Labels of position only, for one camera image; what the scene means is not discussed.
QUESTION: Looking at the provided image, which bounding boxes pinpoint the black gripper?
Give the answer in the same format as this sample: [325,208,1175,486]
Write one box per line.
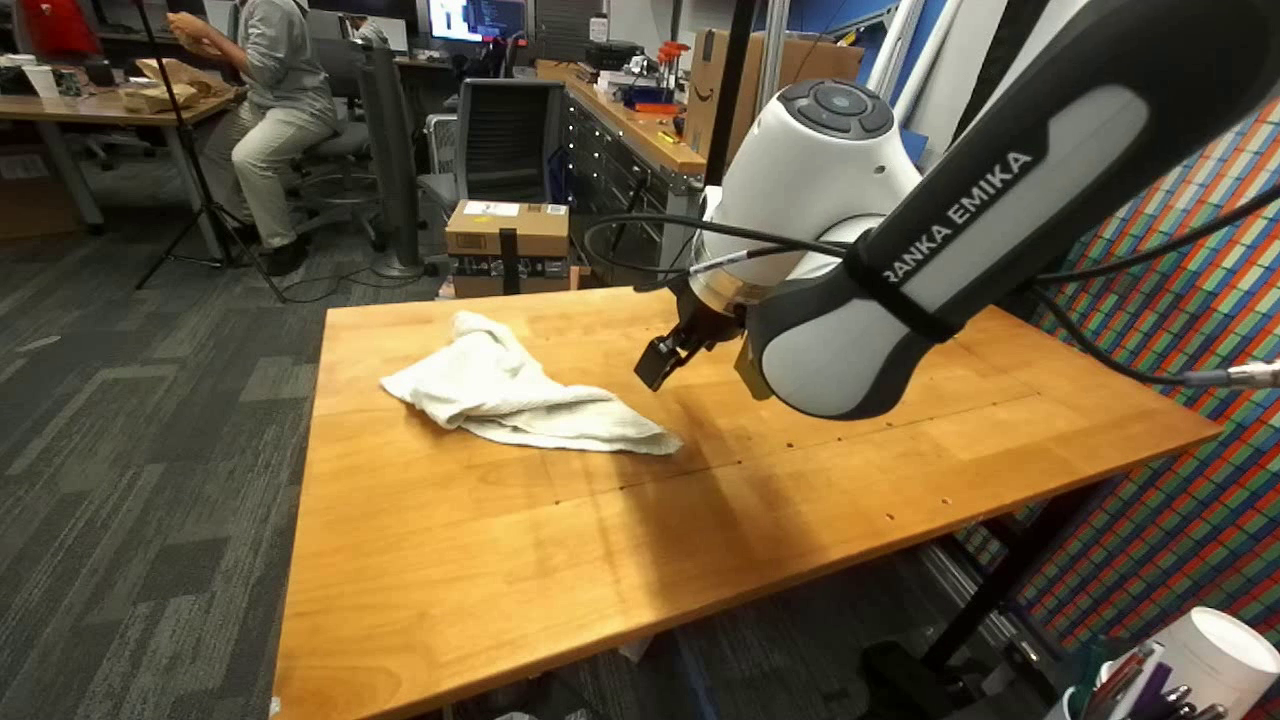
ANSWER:
[627,272,751,397]

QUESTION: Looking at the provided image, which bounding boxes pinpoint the white cloth towel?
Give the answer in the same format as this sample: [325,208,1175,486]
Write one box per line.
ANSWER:
[377,309,684,463]

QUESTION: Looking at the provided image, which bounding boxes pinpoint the black drawer cabinet workbench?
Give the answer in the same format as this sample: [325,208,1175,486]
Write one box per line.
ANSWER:
[548,62,712,286]

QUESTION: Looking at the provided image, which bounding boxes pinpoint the wooden stool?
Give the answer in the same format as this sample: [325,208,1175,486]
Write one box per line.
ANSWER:
[441,195,575,264]

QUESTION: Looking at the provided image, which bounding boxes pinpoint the black clamped pole stand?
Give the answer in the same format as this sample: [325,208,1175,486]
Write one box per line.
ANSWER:
[700,0,764,193]

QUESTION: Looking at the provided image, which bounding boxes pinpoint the large cardboard box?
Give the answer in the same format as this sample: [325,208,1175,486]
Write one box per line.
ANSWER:
[680,26,864,162]

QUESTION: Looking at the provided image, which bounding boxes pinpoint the grey metal column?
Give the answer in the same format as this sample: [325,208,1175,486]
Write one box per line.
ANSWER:
[346,36,431,283]

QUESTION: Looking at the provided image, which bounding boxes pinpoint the lit computer monitor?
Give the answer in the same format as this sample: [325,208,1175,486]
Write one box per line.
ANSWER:
[422,0,533,49]

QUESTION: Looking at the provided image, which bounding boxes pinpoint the seated person grey shirt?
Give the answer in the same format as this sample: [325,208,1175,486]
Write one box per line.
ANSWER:
[165,0,346,286]

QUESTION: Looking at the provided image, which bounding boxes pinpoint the black tripod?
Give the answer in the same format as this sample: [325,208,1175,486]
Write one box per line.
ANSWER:
[126,0,293,309]

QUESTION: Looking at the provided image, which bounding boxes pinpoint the multicolour patterned panel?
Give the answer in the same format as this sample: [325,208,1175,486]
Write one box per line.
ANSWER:
[985,94,1280,660]

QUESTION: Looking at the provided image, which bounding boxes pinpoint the white paper cup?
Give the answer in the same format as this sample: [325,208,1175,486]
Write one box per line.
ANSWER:
[1140,603,1280,720]

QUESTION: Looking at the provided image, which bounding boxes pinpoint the wooden office desk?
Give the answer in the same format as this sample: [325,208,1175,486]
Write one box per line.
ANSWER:
[0,54,244,264]

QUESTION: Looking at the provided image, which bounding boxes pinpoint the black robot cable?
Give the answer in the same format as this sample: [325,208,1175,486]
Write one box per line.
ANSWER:
[575,185,1280,391]

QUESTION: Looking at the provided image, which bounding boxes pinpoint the black table frame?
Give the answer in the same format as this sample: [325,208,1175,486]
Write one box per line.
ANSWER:
[859,486,1110,712]

